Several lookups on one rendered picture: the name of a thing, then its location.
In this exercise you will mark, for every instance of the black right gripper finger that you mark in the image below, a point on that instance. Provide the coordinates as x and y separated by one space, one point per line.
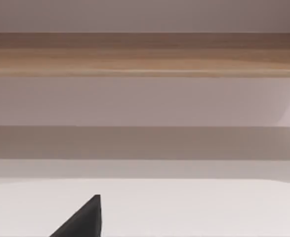
86 218

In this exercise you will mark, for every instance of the wooden shelf unit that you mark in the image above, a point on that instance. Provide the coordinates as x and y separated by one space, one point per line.
144 55

